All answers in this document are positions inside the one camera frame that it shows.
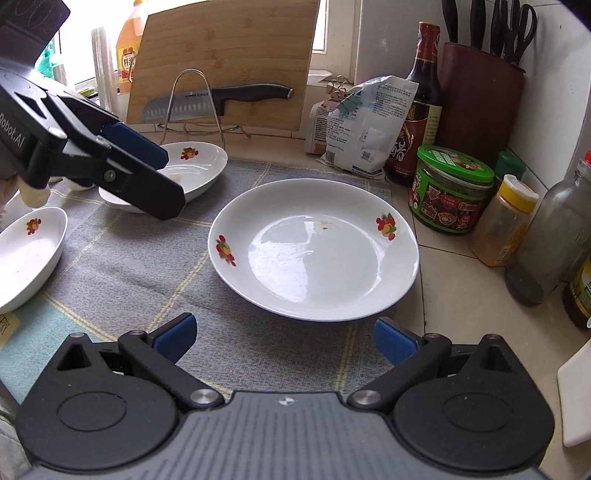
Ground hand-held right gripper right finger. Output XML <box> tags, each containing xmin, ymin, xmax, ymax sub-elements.
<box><xmin>347</xmin><ymin>318</ymin><xmax>529</xmax><ymax>411</ymax></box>

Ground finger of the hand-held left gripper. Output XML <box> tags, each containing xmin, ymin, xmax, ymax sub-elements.
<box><xmin>28</xmin><ymin>135</ymin><xmax>186</xmax><ymax>221</ymax></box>
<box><xmin>46</xmin><ymin>90</ymin><xmax>170</xmax><ymax>170</ymax></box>

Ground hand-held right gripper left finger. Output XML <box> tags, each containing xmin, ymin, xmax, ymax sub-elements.
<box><xmin>46</xmin><ymin>313</ymin><xmax>226</xmax><ymax>412</ymax></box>

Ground person's left hand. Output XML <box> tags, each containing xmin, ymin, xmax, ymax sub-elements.
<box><xmin>17</xmin><ymin>178</ymin><xmax>51</xmax><ymax>209</ymax></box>

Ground green plastic object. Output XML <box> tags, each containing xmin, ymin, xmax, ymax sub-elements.
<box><xmin>38</xmin><ymin>42</ymin><xmax>62</xmax><ymax>80</ymax></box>

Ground grey checked table mat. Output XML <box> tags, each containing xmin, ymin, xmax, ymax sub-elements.
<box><xmin>0</xmin><ymin>159</ymin><xmax>403</xmax><ymax>407</ymax></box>

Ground stack of clear plastic cups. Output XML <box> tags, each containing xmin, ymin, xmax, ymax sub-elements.
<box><xmin>91</xmin><ymin>27</ymin><xmax>122</xmax><ymax>116</ymax></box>

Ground orange cooking wine bottle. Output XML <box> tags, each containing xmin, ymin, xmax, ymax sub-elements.
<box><xmin>115</xmin><ymin>0</ymin><xmax>151</xmax><ymax>95</ymax></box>

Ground bamboo cutting board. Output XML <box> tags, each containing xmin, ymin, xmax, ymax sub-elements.
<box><xmin>126</xmin><ymin>0</ymin><xmax>321</xmax><ymax>136</ymax></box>

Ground green-lidded sauce jar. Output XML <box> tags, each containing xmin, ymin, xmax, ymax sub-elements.
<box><xmin>409</xmin><ymin>145</ymin><xmax>496</xmax><ymax>234</ymax></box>

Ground yellow-lidded spice jar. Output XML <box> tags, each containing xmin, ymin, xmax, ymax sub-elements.
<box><xmin>468</xmin><ymin>174</ymin><xmax>540</xmax><ymax>267</ymax></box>

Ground small clipped paper bag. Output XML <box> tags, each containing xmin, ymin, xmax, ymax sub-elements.
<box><xmin>305</xmin><ymin>99</ymin><xmax>334</xmax><ymax>155</ymax></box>

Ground red-capped clear glass bottle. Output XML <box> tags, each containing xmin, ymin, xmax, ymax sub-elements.
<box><xmin>504</xmin><ymin>150</ymin><xmax>591</xmax><ymax>306</ymax></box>

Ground white flat object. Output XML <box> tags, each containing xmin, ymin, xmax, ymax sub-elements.
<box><xmin>556</xmin><ymin>339</ymin><xmax>591</xmax><ymax>448</ymax></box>

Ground dark soy sauce bottle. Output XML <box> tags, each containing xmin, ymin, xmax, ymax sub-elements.
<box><xmin>384</xmin><ymin>21</ymin><xmax>443</xmax><ymax>186</ymax></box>

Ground white blue-print plastic bag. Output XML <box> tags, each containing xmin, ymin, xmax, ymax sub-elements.
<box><xmin>321</xmin><ymin>76</ymin><xmax>419</xmax><ymax>178</ymax></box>

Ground small green-capped jar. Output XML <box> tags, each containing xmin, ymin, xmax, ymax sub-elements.
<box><xmin>495</xmin><ymin>151</ymin><xmax>527</xmax><ymax>182</ymax></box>

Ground green binder clip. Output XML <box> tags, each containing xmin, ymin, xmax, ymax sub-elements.
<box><xmin>339</xmin><ymin>91</ymin><xmax>364</xmax><ymax>114</ymax></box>

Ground dark red knife block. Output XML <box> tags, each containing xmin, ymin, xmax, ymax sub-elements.
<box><xmin>436</xmin><ymin>41</ymin><xmax>526</xmax><ymax>169</ymax></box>

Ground black kitchen scissors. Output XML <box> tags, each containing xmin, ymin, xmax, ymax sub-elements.
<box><xmin>503</xmin><ymin>2</ymin><xmax>539</xmax><ymax>68</ymax></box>

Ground metal wire rack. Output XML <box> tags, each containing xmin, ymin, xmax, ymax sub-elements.
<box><xmin>159</xmin><ymin>68</ymin><xmax>241</xmax><ymax>149</ymax></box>

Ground black-handled kitchen knife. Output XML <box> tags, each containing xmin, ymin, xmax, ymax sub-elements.
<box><xmin>141</xmin><ymin>83</ymin><xmax>294</xmax><ymax>123</ymax></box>

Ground metal-handled binder clip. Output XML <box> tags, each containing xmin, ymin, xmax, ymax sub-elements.
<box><xmin>323</xmin><ymin>75</ymin><xmax>352</xmax><ymax>100</ymax></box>

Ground black-handled block knife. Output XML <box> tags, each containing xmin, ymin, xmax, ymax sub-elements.
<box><xmin>489</xmin><ymin>0</ymin><xmax>506</xmax><ymax>56</ymax></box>
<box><xmin>441</xmin><ymin>0</ymin><xmax>460</xmax><ymax>44</ymax></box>
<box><xmin>468</xmin><ymin>0</ymin><xmax>488</xmax><ymax>49</ymax></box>

